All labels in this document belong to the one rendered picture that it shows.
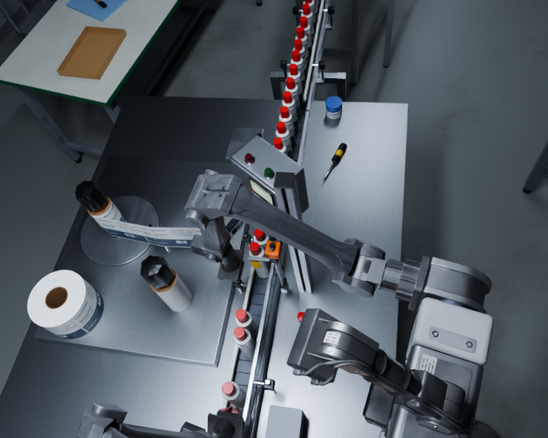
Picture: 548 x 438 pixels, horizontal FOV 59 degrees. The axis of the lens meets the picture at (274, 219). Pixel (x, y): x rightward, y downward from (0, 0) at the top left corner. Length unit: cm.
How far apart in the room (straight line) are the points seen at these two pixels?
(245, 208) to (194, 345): 84
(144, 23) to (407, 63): 175
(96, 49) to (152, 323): 164
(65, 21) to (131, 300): 187
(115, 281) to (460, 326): 128
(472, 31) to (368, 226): 232
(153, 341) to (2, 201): 215
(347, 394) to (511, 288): 136
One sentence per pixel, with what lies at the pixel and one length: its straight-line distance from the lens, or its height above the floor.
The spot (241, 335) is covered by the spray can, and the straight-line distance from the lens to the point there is 144.
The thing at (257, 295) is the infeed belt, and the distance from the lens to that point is 169.
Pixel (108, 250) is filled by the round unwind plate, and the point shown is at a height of 89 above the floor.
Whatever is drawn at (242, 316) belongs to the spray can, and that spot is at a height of 108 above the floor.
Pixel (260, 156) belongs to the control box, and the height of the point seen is 147.
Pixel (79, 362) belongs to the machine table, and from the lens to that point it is 189.
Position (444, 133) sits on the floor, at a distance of 321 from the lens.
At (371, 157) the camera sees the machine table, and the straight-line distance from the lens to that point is 201.
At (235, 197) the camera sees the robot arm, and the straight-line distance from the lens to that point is 92.
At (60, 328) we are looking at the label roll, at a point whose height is 100.
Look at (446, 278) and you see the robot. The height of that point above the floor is 150.
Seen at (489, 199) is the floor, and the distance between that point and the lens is 297.
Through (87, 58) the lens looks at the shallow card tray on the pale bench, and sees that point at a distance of 286.
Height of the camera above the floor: 244
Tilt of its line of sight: 59 degrees down
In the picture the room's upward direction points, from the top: 15 degrees counter-clockwise
